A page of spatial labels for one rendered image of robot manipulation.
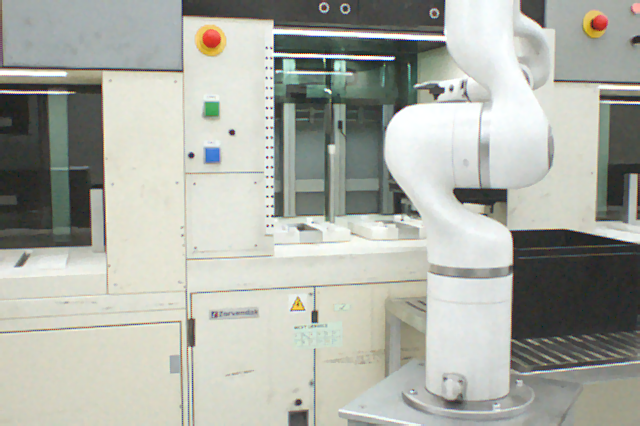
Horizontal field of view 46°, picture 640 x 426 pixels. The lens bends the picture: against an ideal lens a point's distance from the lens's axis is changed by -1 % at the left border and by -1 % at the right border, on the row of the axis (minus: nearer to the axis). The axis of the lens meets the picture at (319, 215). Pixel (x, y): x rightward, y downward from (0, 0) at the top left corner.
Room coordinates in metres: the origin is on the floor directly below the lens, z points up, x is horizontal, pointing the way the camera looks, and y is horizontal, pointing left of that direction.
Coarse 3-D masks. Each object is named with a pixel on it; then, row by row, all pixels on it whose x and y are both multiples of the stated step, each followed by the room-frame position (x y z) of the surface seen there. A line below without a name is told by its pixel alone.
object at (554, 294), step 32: (544, 256) 1.38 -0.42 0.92; (576, 256) 1.40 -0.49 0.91; (608, 256) 1.42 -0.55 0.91; (512, 288) 1.38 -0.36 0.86; (544, 288) 1.38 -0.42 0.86; (576, 288) 1.40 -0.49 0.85; (608, 288) 1.42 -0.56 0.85; (512, 320) 1.38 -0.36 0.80; (544, 320) 1.38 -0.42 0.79; (576, 320) 1.40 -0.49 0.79; (608, 320) 1.42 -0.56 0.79
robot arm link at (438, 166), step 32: (416, 128) 1.03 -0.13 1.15; (448, 128) 1.02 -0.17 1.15; (416, 160) 1.03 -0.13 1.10; (448, 160) 1.02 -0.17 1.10; (416, 192) 1.03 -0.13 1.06; (448, 192) 1.05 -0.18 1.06; (448, 224) 1.01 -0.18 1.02; (480, 224) 1.02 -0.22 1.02; (448, 256) 1.02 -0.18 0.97; (480, 256) 1.00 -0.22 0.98; (512, 256) 1.04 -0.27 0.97
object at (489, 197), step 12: (420, 84) 1.79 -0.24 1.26; (432, 84) 1.74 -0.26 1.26; (396, 192) 1.80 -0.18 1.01; (456, 192) 1.68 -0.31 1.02; (468, 192) 1.68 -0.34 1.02; (480, 192) 1.69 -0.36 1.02; (492, 192) 1.70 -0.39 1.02; (504, 192) 1.71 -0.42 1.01; (396, 204) 1.84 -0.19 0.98; (480, 204) 1.75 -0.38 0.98; (492, 204) 1.70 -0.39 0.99; (420, 216) 1.78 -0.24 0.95
